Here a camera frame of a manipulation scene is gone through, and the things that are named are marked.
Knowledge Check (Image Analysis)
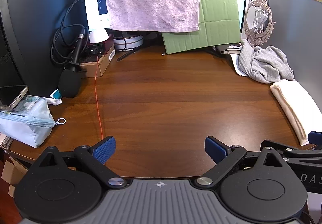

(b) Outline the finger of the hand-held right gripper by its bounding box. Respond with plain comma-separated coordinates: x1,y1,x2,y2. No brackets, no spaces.
260,140,322,163
308,131,322,145

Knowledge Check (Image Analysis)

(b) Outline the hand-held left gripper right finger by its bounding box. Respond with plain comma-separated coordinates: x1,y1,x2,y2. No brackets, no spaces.
196,136,288,187

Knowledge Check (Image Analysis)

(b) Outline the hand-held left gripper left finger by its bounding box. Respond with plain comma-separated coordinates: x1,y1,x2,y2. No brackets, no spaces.
33,136,126,188

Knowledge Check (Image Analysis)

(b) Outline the grey ribbed shirt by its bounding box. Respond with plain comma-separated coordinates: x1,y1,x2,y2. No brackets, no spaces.
238,39,296,84

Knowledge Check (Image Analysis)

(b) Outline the cream folded cloth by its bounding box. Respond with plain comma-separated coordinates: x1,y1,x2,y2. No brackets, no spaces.
270,79,322,146

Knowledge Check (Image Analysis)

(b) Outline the white and blue packet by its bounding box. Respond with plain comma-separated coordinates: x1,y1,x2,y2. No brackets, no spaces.
50,89,62,106

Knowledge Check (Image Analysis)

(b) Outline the black microphone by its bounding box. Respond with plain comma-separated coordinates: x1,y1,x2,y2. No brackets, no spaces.
58,27,85,99

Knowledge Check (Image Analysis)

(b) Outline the light blue zipper pouch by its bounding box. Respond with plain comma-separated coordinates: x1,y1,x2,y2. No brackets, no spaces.
0,97,66,148

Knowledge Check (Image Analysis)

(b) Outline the brown cardboard box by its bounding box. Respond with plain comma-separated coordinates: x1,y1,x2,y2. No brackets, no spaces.
79,47,116,78

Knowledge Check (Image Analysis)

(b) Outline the cartoon printed mouse pad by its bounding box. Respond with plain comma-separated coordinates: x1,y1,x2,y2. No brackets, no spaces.
228,52,248,77

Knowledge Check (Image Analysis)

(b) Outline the open cardboard carton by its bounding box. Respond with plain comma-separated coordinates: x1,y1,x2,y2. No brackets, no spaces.
1,157,29,197

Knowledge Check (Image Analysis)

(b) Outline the dark book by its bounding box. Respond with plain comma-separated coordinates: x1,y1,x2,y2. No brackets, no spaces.
216,44,243,55

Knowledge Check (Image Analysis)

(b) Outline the red audio interface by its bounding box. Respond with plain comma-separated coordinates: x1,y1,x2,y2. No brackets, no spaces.
80,40,115,62

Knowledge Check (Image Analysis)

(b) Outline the smartphone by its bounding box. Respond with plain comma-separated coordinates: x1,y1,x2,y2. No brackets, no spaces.
0,85,29,110

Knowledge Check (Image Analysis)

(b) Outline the white dome lamp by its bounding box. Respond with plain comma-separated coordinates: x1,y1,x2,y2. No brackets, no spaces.
89,28,109,44

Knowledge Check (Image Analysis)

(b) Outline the green cardboard sheet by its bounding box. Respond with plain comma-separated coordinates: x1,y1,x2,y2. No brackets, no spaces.
162,0,240,55

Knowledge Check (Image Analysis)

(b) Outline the black computer case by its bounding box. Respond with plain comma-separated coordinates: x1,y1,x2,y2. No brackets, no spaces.
0,0,88,99

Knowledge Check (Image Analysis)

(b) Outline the orange cable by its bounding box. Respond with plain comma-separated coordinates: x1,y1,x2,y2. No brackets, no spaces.
94,54,104,139

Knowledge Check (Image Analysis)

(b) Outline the black cable bundle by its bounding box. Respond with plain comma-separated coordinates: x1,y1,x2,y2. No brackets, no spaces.
50,0,90,64

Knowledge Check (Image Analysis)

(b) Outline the oval mirror with ornate frame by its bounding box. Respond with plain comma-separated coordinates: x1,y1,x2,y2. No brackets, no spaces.
244,0,276,46

